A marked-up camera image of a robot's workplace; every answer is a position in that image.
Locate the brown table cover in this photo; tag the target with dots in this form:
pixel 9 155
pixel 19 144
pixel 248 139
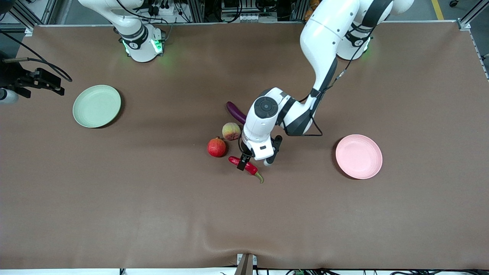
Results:
pixel 153 198

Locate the white power strip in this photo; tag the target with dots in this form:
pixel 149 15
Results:
pixel 162 9

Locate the aluminium corner rail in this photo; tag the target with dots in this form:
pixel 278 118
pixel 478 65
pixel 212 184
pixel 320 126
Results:
pixel 471 19

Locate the bag of orange buns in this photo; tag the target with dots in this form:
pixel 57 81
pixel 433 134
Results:
pixel 310 13

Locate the purple eggplant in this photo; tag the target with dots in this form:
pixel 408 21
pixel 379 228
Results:
pixel 236 111

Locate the light green plate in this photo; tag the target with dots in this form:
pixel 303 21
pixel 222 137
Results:
pixel 96 106

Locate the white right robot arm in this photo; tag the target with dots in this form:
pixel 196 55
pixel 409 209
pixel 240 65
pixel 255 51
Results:
pixel 141 49

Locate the yellow pink peach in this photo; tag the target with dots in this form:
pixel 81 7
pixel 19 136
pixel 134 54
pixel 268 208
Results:
pixel 231 131

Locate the grey metal bracket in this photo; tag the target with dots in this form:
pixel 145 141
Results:
pixel 245 265

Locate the dark diagonal frame brace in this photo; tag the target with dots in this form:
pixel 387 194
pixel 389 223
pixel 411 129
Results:
pixel 19 17

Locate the pink plate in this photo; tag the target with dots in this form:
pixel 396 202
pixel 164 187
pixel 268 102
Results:
pixel 359 156

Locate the aluminium frame post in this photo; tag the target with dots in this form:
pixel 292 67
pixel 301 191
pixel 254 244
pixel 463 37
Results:
pixel 297 9
pixel 195 9

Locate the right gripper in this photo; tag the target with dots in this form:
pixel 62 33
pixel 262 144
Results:
pixel 14 75

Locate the red chili pepper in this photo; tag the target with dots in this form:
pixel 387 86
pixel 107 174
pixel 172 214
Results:
pixel 252 169

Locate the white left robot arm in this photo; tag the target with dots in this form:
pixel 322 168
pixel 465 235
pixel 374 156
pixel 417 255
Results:
pixel 324 38

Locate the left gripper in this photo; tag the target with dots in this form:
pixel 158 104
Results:
pixel 243 160

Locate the red pomegranate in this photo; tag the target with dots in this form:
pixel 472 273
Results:
pixel 216 147

